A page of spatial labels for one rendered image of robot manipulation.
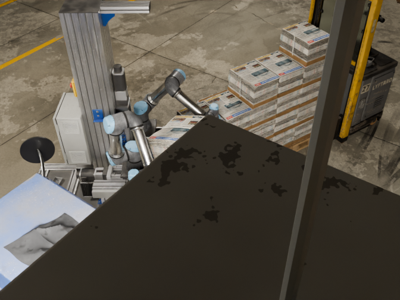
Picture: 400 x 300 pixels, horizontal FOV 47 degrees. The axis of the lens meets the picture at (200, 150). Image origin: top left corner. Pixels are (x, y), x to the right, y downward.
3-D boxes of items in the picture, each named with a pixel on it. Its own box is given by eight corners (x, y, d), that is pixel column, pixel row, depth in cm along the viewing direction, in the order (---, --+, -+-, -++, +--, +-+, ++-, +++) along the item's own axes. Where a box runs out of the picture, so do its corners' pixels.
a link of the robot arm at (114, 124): (129, 163, 348) (129, 121, 303) (111, 170, 343) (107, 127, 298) (123, 151, 353) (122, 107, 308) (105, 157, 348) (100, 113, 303)
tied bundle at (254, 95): (227, 90, 433) (227, 69, 418) (251, 80, 445) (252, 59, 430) (252, 109, 409) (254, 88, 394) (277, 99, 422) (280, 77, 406)
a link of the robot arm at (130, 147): (145, 159, 350) (143, 146, 341) (128, 165, 345) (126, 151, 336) (139, 150, 358) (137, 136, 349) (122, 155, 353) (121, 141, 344)
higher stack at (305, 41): (268, 135, 512) (280, 28, 427) (288, 125, 524) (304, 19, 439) (291, 154, 488) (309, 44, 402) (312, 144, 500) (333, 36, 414)
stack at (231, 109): (179, 176, 466) (175, 109, 411) (268, 135, 512) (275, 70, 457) (200, 200, 441) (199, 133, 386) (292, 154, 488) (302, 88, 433)
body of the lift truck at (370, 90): (304, 108, 549) (314, 48, 496) (337, 93, 571) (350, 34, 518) (347, 139, 505) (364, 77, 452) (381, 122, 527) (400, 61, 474)
